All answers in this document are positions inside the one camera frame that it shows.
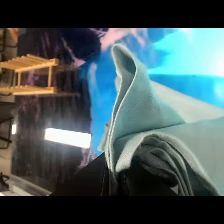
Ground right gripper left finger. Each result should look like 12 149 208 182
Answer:
50 155 110 197

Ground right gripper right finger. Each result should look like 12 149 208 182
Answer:
117 169 143 197

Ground pale green shirt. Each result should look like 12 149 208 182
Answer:
97 43 224 197

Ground wooden rack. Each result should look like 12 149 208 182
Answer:
0 53 60 97

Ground silver frame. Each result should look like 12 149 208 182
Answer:
0 173 52 197

